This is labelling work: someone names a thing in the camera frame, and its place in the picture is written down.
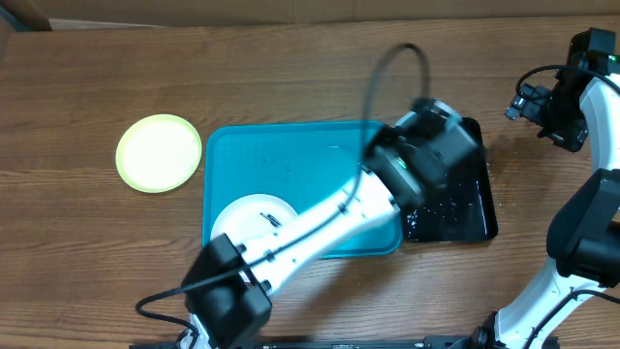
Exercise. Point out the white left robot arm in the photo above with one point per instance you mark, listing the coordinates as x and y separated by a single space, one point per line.
230 287

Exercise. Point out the brown cardboard backdrop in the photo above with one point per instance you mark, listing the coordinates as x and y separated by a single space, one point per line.
40 13

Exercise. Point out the black rectangular tray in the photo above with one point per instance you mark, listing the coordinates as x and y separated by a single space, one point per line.
463 213

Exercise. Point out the pink plate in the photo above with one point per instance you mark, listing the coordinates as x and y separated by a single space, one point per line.
252 216

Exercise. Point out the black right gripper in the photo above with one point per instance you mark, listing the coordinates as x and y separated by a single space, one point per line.
533 104

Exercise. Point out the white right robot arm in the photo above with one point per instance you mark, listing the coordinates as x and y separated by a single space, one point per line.
582 242

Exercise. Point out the yellow plate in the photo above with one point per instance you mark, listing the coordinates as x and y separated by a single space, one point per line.
158 153

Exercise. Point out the blue plastic tray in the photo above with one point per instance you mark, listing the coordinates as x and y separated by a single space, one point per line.
298 163

